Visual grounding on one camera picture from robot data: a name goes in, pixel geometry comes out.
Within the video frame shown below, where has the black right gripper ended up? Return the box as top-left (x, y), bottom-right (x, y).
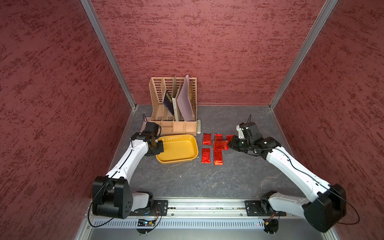
top-left (226, 134), bottom-right (252, 152)

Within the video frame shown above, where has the yellow plastic storage box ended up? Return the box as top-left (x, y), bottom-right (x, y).
top-left (156, 134), bottom-right (199, 164)

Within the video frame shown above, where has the red tea bag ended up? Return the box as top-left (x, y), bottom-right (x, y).
top-left (213, 141), bottom-right (229, 151)
top-left (227, 135), bottom-right (234, 143)
top-left (203, 133), bottom-right (212, 146)
top-left (215, 134), bottom-right (223, 142)
top-left (214, 151), bottom-right (223, 166)
top-left (202, 148), bottom-right (211, 164)

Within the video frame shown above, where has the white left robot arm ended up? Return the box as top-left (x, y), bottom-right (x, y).
top-left (91, 132), bottom-right (164, 219)

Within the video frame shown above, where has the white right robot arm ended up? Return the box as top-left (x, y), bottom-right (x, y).
top-left (228, 136), bottom-right (347, 233)

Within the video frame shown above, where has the pink pencil case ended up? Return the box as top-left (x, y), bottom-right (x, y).
top-left (141, 122), bottom-right (147, 132)

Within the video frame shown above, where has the grey green pencil case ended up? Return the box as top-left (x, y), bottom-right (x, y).
top-left (197, 119), bottom-right (202, 134)

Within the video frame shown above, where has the dark blue book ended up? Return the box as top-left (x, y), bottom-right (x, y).
top-left (163, 90), bottom-right (175, 116)

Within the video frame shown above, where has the beige plastic desk organizer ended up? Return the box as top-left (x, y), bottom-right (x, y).
top-left (147, 77), bottom-right (198, 136)

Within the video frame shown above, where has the purple folder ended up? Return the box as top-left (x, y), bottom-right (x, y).
top-left (177, 75), bottom-right (194, 122)

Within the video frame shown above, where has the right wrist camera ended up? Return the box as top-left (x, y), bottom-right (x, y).
top-left (236, 122), bottom-right (263, 141)

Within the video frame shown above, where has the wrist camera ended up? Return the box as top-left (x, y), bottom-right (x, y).
top-left (143, 122), bottom-right (162, 138)
top-left (236, 122), bottom-right (263, 141)

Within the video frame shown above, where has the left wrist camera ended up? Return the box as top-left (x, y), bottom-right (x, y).
top-left (143, 122), bottom-right (162, 138)

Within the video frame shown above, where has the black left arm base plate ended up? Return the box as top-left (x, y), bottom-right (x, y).
top-left (129, 200), bottom-right (169, 217)

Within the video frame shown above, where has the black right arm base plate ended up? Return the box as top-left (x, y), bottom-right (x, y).
top-left (245, 200), bottom-right (287, 218)

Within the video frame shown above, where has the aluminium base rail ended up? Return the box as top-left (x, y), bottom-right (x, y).
top-left (75, 197), bottom-right (340, 240)

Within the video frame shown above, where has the aluminium corner post right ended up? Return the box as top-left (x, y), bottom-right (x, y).
top-left (269, 0), bottom-right (338, 111)

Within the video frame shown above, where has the aluminium corner post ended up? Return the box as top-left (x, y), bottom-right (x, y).
top-left (269, 0), bottom-right (338, 111)
top-left (80, 0), bottom-right (137, 111)

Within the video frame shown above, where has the aluminium corner post left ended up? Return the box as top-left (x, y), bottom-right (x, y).
top-left (80, 0), bottom-right (137, 111)

